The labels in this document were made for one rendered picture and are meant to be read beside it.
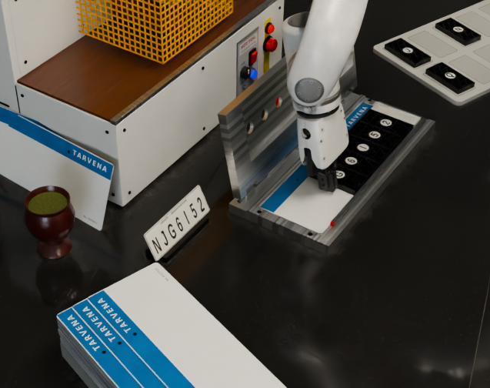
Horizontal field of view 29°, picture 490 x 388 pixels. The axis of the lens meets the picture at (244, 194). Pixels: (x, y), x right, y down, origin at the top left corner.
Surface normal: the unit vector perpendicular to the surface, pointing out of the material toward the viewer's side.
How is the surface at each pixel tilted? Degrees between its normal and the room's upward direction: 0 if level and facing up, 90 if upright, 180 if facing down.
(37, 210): 0
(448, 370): 0
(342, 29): 53
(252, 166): 79
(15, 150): 69
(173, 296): 0
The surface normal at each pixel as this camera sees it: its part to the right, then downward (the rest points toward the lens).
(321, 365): 0.01, -0.76
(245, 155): 0.82, 0.21
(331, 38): 0.06, 0.13
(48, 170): -0.56, 0.20
